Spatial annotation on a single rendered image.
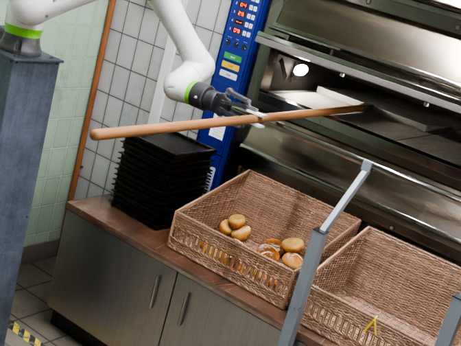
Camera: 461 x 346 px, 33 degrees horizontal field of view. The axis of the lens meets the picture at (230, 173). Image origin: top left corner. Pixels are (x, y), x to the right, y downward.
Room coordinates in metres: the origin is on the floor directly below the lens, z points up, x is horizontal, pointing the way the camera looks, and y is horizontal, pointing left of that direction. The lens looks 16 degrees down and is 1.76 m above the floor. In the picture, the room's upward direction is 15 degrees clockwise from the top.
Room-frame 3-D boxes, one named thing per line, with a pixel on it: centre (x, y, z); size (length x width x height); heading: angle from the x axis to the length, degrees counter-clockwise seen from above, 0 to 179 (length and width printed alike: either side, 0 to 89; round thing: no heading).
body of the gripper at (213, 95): (2.68, 0.10, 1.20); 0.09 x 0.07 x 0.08; 60
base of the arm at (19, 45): (2.67, 0.86, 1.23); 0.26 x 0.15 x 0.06; 57
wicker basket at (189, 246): (2.84, -0.19, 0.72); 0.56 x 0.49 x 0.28; 59
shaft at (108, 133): (2.64, -0.06, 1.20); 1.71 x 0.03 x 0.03; 151
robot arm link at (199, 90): (2.72, 0.16, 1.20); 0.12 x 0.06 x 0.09; 150
